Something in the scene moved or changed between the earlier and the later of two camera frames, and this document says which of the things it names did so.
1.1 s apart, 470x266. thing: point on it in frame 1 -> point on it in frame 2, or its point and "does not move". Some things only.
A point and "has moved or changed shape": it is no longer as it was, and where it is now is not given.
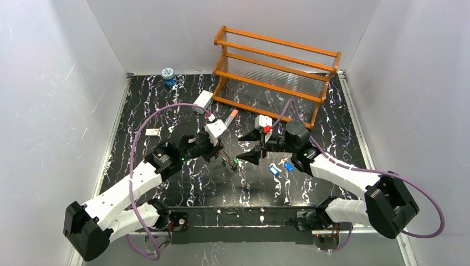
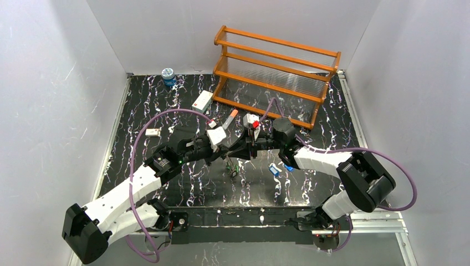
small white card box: [152, 132] does not move
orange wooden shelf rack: [270, 75] does not move
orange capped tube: [233, 115] does not move
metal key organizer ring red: [228, 158] has moved or changed shape
